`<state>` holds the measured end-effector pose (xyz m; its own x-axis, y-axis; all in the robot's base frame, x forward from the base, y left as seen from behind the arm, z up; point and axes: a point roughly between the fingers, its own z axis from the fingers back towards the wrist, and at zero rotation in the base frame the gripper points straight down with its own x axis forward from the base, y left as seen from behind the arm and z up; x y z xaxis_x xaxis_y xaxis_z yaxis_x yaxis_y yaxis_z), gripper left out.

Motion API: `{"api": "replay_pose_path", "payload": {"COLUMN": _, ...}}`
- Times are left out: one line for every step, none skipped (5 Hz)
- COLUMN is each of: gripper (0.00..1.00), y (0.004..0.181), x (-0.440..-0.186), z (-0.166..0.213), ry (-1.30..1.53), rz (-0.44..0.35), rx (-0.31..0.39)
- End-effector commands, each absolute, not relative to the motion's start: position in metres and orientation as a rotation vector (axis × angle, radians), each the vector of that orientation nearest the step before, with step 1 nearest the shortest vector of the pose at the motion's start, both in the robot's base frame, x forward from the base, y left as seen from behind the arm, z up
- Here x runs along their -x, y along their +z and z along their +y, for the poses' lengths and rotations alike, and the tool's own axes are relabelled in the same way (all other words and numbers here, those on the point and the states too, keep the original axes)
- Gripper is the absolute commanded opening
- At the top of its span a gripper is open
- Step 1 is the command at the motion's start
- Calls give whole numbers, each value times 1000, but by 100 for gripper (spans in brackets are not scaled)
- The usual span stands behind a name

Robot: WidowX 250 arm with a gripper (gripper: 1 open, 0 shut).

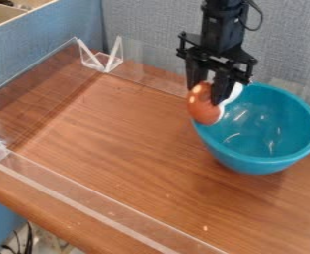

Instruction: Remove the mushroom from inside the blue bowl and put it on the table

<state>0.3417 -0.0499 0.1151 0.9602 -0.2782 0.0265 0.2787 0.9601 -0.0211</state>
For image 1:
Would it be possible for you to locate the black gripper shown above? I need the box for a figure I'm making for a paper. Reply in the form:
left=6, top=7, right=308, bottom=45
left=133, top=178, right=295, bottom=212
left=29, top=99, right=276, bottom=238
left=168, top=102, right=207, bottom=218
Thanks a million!
left=176, top=32, right=257, bottom=105

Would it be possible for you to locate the brown and white toy mushroom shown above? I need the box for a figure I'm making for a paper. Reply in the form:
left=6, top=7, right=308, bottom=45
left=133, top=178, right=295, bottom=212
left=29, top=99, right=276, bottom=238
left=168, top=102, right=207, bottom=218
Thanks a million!
left=185, top=80, right=244, bottom=127

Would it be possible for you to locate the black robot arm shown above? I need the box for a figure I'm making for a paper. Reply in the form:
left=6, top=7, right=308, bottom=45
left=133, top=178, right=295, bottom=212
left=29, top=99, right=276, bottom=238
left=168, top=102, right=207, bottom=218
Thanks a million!
left=176, top=0, right=260, bottom=105

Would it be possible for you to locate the blue plastic bowl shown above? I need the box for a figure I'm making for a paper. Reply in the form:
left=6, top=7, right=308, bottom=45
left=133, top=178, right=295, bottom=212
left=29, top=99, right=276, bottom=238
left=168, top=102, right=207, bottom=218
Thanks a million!
left=192, top=83, right=310, bottom=175

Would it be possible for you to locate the clear acrylic rear barrier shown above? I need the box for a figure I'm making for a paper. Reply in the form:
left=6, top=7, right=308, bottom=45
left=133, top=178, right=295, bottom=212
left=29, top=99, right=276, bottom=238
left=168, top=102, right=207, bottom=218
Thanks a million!
left=110, top=37, right=310, bottom=105

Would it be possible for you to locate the clear acrylic barrier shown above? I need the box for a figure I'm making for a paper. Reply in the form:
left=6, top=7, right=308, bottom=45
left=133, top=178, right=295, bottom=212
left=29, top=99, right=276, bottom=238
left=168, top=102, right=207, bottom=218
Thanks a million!
left=0, top=139, right=228, bottom=254
left=110, top=37, right=310, bottom=105

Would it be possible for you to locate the wooden shelf box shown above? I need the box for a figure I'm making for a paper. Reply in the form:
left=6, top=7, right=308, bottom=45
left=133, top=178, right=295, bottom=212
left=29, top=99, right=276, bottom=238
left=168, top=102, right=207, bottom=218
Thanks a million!
left=0, top=0, right=59, bottom=33

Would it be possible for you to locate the clear acrylic front barrier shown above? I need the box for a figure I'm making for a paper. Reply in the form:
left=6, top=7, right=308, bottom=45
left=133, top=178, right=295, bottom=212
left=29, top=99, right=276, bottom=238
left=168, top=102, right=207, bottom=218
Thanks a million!
left=0, top=139, right=228, bottom=254

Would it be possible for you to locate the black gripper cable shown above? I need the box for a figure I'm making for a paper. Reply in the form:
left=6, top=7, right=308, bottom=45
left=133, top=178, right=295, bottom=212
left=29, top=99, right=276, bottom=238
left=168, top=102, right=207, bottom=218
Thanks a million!
left=236, top=0, right=264, bottom=32

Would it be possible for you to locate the clear acrylic corner bracket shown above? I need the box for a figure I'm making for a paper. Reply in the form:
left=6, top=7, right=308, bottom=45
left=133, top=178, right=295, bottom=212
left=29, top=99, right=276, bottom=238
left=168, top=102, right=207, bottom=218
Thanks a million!
left=75, top=36, right=124, bottom=73

